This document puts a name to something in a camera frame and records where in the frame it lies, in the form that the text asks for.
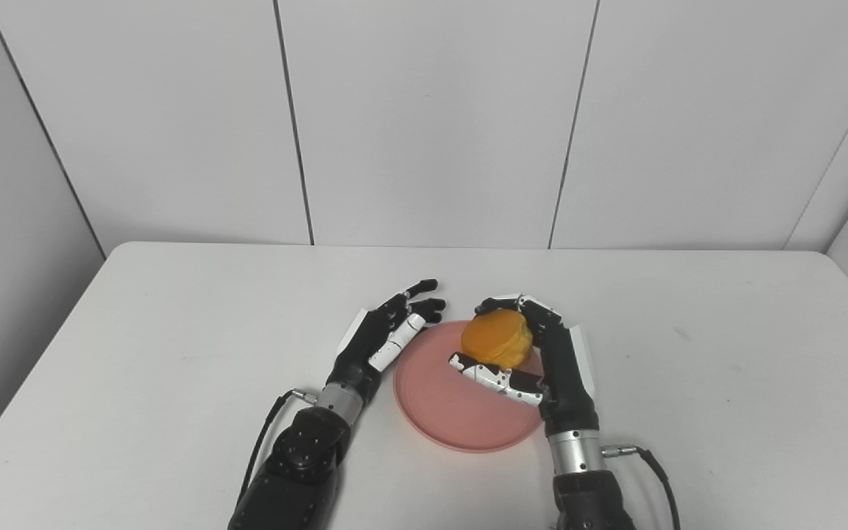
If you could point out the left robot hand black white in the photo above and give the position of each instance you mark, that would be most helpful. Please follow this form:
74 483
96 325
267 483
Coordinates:
383 342

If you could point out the pink round plate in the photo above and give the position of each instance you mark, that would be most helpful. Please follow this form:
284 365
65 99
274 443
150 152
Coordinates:
453 401

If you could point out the cream puff pastry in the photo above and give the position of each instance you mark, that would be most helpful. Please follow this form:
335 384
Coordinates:
497 338

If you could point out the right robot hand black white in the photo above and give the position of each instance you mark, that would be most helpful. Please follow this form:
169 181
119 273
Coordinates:
553 361

